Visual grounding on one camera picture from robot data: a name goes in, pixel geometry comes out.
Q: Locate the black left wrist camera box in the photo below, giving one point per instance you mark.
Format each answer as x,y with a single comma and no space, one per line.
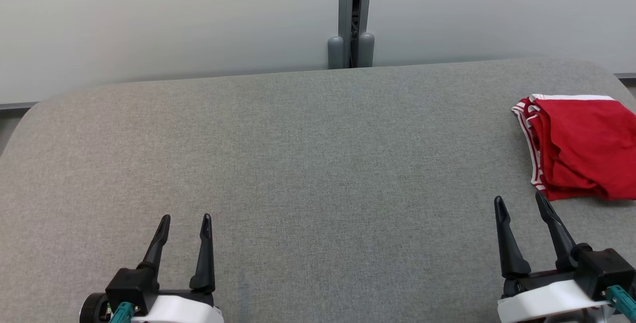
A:
129,285

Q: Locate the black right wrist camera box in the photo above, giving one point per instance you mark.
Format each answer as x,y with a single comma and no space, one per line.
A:
603,271

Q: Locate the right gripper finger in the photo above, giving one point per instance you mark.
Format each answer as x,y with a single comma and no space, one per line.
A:
559,243
512,253

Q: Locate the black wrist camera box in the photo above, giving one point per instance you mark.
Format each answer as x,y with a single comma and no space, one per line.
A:
129,285
603,271

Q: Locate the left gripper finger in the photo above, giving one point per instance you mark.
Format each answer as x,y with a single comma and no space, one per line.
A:
204,263
156,246

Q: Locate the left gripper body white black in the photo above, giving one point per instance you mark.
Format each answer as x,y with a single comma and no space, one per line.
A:
184,310

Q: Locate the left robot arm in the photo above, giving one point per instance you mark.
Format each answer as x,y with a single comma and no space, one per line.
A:
93,309

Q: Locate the grey cylindrical post foot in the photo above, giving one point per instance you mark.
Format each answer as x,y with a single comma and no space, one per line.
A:
335,53
366,50

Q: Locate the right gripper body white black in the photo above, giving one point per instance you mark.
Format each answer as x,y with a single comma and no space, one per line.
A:
546,300

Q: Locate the grey wall base rail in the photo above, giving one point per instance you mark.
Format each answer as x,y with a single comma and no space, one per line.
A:
626,75
15,106

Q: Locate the red white basketball jersey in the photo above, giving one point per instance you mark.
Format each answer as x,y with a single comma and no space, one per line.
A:
524,114

